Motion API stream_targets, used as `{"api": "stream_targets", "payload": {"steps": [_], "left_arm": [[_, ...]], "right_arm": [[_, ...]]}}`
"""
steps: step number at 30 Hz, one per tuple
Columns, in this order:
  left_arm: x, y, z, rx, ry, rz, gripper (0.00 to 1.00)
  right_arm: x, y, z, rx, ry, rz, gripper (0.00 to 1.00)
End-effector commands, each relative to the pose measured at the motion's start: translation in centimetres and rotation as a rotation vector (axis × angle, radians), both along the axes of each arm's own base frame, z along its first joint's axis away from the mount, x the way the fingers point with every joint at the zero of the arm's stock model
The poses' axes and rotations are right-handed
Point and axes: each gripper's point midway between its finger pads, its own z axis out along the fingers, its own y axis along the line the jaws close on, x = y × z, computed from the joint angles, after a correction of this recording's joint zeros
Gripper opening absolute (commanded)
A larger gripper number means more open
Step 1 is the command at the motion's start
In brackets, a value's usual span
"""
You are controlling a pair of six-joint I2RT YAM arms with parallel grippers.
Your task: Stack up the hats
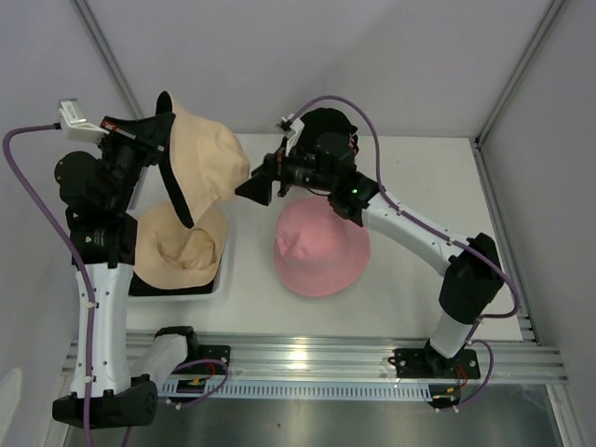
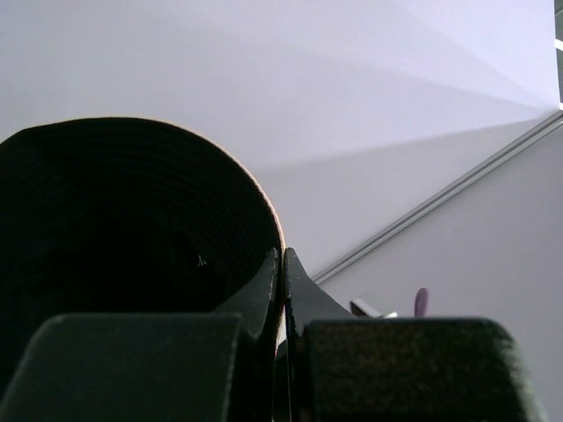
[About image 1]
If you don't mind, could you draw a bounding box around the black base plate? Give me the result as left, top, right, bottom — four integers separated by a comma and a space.
387, 348, 481, 380
182, 345, 231, 376

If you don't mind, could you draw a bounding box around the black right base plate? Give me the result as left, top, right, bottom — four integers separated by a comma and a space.
387, 348, 481, 380

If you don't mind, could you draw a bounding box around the beige black reversible bucket hat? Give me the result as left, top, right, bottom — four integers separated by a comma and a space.
134, 202, 228, 291

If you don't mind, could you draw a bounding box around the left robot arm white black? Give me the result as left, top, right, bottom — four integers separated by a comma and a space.
52, 92, 201, 429

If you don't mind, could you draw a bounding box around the left aluminium frame post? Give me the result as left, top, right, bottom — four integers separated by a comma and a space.
69, 0, 143, 119

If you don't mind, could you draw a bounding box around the aluminium mounting rail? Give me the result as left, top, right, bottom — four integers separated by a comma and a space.
60, 331, 572, 386

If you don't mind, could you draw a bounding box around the white slotted cable duct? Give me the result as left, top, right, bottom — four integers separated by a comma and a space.
158, 379, 431, 401

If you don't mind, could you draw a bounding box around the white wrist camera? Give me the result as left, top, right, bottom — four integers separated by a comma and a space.
58, 99, 108, 144
276, 114, 305, 152

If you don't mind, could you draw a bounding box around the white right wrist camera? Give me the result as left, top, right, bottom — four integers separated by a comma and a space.
276, 114, 305, 152

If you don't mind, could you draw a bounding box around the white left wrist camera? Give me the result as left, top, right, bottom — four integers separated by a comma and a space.
58, 99, 108, 144

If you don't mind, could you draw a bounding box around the aluminium frame post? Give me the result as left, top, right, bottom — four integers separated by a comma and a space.
474, 0, 569, 150
69, 0, 143, 119

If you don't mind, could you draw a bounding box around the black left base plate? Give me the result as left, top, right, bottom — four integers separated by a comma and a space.
182, 345, 231, 376

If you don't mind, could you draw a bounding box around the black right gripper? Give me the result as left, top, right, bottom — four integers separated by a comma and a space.
236, 136, 336, 206

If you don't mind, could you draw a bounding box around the black sport baseball cap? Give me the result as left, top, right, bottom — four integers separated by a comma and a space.
298, 107, 359, 152

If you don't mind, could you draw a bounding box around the right aluminium frame post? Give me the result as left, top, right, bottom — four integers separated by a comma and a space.
474, 0, 569, 150

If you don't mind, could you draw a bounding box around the pink bucket hat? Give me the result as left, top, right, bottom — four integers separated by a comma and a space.
273, 196, 371, 298

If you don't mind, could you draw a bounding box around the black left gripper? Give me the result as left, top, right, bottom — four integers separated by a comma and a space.
94, 112, 174, 212

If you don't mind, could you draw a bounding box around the white plastic bin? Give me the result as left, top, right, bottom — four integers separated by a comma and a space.
129, 209, 235, 303

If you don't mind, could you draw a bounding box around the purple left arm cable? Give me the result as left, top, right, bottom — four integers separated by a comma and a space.
3, 123, 134, 447

